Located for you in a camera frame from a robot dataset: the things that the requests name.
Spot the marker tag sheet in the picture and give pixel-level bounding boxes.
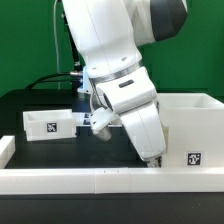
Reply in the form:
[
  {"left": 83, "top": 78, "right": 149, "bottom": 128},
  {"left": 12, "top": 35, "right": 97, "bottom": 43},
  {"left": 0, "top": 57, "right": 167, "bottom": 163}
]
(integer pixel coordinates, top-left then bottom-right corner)
[{"left": 73, "top": 112, "right": 121, "bottom": 127}]

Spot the white left rail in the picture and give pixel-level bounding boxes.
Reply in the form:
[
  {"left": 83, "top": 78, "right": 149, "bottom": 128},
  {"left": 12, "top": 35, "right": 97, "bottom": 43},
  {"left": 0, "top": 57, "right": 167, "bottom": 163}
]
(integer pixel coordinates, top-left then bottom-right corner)
[{"left": 0, "top": 136, "right": 15, "bottom": 169}]

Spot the black cable bundle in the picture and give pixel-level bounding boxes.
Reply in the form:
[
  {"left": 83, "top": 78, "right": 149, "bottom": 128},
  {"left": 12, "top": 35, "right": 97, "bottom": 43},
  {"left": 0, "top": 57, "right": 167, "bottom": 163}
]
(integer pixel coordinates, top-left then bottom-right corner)
[{"left": 25, "top": 70, "right": 84, "bottom": 90}]

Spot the rear white drawer tray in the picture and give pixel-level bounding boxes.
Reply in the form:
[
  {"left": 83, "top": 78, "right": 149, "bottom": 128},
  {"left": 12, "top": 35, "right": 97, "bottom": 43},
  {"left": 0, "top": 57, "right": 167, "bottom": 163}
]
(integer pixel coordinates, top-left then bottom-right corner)
[{"left": 23, "top": 109, "right": 76, "bottom": 141}]

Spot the white hanging cable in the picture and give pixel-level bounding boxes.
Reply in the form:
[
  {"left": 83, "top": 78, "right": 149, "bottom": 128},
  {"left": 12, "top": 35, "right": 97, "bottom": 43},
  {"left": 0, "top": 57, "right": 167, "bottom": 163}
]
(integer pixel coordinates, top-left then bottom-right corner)
[{"left": 53, "top": 0, "right": 62, "bottom": 90}]

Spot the white rail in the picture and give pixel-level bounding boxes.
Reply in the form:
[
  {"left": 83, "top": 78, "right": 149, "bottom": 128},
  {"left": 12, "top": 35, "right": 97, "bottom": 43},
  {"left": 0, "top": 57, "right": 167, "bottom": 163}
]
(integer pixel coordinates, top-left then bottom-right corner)
[
  {"left": 0, "top": 168, "right": 224, "bottom": 195},
  {"left": 0, "top": 136, "right": 15, "bottom": 169}
]

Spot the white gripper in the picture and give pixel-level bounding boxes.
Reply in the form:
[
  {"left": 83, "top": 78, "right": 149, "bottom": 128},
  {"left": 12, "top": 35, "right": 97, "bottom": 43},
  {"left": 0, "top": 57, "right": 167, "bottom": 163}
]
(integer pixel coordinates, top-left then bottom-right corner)
[{"left": 90, "top": 66, "right": 166, "bottom": 168}]

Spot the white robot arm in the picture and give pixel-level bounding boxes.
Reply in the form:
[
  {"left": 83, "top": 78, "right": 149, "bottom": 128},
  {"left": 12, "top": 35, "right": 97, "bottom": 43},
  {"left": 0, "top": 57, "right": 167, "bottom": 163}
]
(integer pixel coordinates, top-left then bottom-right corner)
[{"left": 62, "top": 0, "right": 187, "bottom": 167}]

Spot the white drawer cabinet box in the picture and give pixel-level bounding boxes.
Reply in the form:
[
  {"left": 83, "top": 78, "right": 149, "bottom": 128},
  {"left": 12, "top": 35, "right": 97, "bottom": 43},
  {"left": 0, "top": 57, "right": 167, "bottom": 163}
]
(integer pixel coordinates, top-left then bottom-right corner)
[{"left": 158, "top": 93, "right": 224, "bottom": 168}]

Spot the white front rail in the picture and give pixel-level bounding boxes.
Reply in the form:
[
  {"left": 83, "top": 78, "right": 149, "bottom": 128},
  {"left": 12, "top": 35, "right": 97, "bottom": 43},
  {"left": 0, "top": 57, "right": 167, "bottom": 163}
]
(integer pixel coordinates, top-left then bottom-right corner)
[{"left": 0, "top": 168, "right": 224, "bottom": 195}]

